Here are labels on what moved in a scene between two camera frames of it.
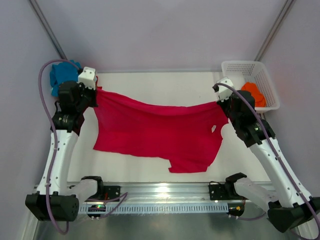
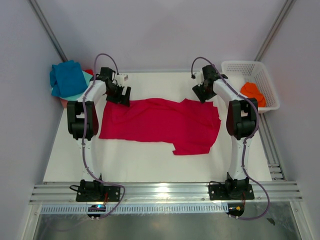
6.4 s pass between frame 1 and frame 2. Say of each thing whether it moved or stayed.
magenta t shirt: moved
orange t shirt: stayed
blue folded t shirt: stayed
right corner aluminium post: stayed
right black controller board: stayed
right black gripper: moved
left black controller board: stayed
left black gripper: moved
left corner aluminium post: stayed
